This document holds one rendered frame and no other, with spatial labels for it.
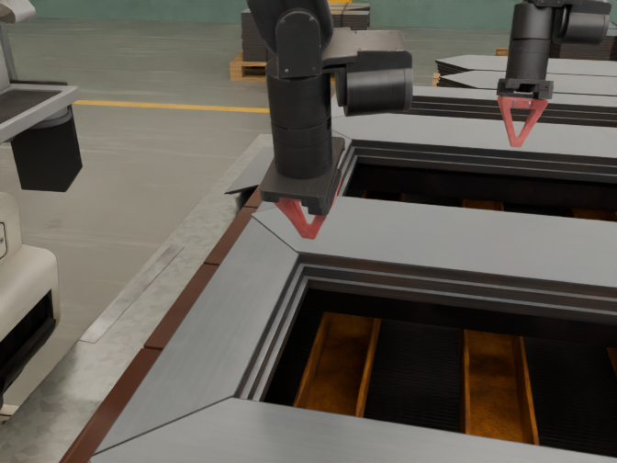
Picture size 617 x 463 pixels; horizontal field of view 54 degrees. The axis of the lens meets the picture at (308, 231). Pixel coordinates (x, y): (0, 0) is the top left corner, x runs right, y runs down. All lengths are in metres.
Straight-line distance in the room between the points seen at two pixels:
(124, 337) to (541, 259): 0.60
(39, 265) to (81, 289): 1.46
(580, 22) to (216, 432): 0.74
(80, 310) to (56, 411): 1.45
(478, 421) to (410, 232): 0.25
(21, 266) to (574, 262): 0.74
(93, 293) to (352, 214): 1.62
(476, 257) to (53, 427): 0.57
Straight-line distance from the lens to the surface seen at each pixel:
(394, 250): 0.79
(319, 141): 0.56
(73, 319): 2.26
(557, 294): 0.78
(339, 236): 0.81
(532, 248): 0.84
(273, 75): 0.54
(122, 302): 1.04
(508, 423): 0.83
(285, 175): 0.59
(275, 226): 0.84
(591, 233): 0.91
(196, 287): 0.78
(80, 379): 0.91
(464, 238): 0.84
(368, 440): 0.53
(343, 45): 0.54
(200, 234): 1.21
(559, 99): 1.54
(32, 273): 0.94
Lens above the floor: 1.24
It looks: 28 degrees down
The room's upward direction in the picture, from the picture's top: straight up
